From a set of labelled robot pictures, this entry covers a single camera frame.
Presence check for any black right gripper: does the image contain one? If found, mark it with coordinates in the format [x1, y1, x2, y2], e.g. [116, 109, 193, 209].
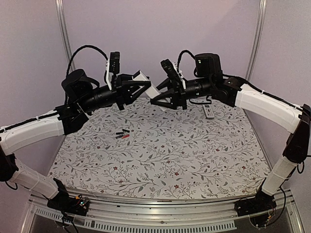
[149, 77, 213, 110]

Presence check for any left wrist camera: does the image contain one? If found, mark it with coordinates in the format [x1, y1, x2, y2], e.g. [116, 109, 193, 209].
[104, 51, 121, 89]

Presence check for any aluminium frame post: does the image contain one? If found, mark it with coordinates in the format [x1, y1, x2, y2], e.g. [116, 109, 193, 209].
[245, 0, 267, 81]
[55, 0, 72, 62]

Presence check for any long white remote control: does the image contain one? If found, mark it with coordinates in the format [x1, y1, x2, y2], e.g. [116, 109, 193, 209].
[133, 70, 160, 99]

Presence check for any right aluminium frame post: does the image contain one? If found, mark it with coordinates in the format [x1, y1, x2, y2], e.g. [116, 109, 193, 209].
[245, 0, 267, 81]

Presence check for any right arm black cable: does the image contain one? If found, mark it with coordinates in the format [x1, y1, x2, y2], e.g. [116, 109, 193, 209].
[177, 50, 196, 71]

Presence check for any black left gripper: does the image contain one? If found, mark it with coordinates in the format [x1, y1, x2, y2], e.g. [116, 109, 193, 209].
[79, 73, 151, 113]

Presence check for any white air conditioner remote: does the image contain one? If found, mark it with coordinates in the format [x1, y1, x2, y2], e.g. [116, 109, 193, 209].
[203, 104, 215, 119]

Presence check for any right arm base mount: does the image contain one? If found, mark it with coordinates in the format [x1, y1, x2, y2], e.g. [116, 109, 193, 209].
[234, 190, 276, 216]

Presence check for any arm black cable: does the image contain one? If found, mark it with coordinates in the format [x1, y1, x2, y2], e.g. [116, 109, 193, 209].
[66, 44, 108, 76]
[177, 50, 196, 71]

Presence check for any floral patterned table mat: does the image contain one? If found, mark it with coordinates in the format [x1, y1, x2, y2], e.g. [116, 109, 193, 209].
[49, 98, 270, 199]

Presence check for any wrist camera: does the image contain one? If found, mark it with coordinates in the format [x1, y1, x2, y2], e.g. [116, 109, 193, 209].
[160, 59, 187, 89]
[104, 51, 121, 89]

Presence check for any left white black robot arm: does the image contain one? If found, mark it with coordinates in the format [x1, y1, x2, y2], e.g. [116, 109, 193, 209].
[0, 69, 152, 211]

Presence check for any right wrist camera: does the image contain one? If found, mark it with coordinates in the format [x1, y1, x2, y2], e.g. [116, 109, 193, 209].
[160, 59, 187, 89]

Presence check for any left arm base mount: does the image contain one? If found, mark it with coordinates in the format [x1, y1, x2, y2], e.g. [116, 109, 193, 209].
[47, 178, 90, 216]

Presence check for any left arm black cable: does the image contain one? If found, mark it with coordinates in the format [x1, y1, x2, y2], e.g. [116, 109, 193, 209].
[66, 44, 108, 76]

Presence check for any left aluminium frame post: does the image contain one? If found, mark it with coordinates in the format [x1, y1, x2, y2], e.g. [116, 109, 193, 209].
[55, 0, 72, 62]

